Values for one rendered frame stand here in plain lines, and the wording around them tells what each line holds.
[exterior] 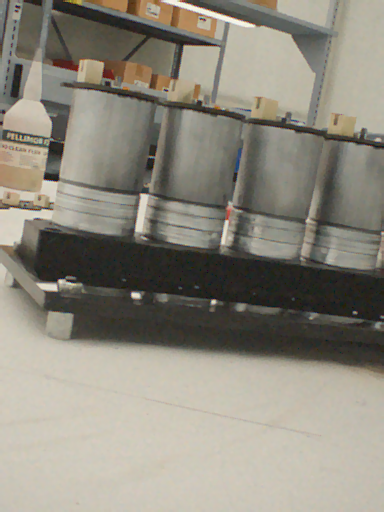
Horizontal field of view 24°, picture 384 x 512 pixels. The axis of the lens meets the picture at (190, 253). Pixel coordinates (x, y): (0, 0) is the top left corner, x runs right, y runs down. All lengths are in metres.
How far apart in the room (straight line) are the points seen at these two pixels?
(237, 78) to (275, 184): 5.83
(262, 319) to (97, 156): 0.07
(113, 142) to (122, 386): 0.09
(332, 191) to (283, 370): 0.08
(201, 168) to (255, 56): 5.93
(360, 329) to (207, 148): 0.07
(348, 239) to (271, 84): 6.02
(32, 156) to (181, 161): 0.38
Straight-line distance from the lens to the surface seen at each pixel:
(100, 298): 0.21
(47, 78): 2.86
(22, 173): 0.64
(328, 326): 0.24
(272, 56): 6.29
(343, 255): 0.29
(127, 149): 0.25
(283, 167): 0.27
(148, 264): 0.25
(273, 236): 0.27
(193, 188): 0.26
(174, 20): 5.25
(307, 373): 0.23
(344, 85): 6.56
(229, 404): 0.18
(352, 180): 0.28
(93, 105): 0.25
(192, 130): 0.26
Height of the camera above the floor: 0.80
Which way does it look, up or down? 7 degrees down
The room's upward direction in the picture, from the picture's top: 10 degrees clockwise
